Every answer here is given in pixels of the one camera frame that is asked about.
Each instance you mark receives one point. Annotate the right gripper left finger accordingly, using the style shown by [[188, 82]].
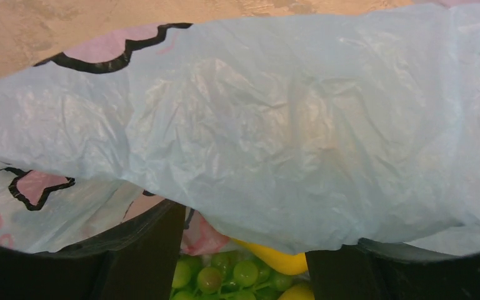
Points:
[[133, 260]]

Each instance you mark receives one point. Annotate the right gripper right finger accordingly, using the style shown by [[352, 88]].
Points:
[[374, 270]]

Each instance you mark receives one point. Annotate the light blue plastic bag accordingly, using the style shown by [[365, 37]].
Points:
[[300, 132]]

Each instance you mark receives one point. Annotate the yellow fake lemon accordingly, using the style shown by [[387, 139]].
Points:
[[287, 264]]

